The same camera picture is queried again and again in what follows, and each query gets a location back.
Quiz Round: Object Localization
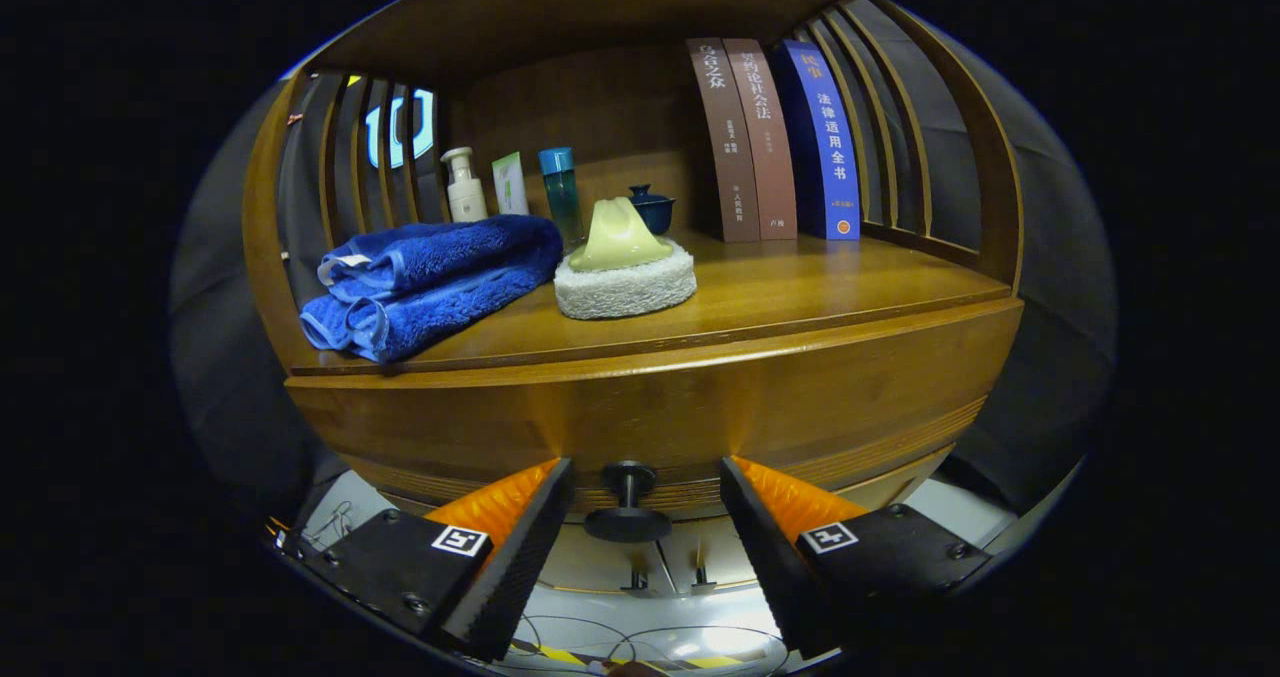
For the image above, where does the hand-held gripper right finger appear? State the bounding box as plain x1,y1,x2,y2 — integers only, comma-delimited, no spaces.
720,455,996,661

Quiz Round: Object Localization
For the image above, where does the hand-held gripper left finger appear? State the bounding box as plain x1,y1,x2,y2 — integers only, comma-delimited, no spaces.
300,457,576,663

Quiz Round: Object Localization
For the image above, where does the wooden drawer with black knob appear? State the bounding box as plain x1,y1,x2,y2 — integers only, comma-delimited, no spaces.
285,297,1026,543

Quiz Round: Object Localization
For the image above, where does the white scrub sponge green handle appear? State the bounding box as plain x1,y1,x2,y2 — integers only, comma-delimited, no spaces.
553,196,698,321

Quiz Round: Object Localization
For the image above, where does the wooden cabinet door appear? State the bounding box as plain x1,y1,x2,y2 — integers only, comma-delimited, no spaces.
540,522,666,594
658,517,776,593

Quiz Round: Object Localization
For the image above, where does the wooden countertop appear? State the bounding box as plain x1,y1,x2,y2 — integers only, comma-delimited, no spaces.
290,227,1013,376

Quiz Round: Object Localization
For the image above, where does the wooden cabinet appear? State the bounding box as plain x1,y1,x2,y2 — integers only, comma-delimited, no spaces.
243,0,1026,598

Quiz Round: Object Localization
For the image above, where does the folded blue towel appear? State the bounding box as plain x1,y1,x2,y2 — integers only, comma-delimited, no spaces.
299,214,564,363

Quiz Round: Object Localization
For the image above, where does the teal bottle with blue cap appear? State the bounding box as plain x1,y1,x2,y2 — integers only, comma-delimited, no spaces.
538,147,584,250

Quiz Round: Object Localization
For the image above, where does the dark blue lidded teacup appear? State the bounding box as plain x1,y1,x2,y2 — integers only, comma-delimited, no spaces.
628,184,676,236

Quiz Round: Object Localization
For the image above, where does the white pump bottle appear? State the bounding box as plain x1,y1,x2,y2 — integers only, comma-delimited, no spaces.
441,147,489,224

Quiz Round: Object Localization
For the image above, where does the white and green tube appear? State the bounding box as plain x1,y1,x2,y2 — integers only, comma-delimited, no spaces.
491,151,530,217

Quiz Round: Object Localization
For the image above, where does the reddish brown book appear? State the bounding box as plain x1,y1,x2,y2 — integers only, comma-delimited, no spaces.
722,38,799,241

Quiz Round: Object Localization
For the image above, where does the dark brown book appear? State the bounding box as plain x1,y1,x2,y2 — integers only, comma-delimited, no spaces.
686,38,761,244

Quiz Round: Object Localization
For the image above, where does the blue book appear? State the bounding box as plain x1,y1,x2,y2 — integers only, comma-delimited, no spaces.
775,39,862,241

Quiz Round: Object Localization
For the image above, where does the thin black floor cable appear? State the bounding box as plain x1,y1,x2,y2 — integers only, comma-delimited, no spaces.
510,612,791,674

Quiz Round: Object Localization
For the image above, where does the grey floor cable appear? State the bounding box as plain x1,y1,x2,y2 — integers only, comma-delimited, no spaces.
298,500,356,550

